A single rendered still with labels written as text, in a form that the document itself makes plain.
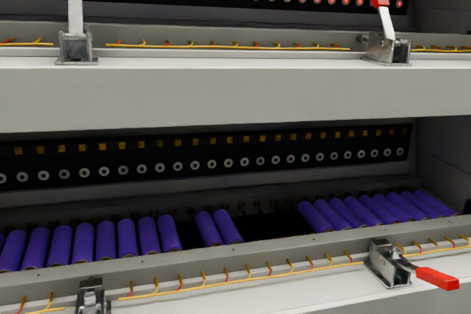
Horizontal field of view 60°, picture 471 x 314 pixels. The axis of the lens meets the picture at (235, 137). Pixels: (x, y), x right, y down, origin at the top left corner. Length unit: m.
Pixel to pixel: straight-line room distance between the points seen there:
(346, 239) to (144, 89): 0.25
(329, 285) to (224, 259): 0.10
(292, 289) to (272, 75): 0.19
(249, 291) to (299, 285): 0.05
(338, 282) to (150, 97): 0.24
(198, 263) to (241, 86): 0.16
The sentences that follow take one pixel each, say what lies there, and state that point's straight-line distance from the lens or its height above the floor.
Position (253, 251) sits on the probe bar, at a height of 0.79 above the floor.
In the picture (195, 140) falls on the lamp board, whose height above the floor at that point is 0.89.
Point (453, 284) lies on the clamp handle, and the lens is 0.37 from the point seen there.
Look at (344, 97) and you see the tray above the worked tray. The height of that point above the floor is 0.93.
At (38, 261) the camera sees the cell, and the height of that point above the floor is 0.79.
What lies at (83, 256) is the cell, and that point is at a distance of 0.40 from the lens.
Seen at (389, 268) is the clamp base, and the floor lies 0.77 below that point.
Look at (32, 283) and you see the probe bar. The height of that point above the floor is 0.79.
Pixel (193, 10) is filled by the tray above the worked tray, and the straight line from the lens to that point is 0.50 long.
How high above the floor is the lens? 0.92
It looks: 4 degrees down
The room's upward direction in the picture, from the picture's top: 2 degrees counter-clockwise
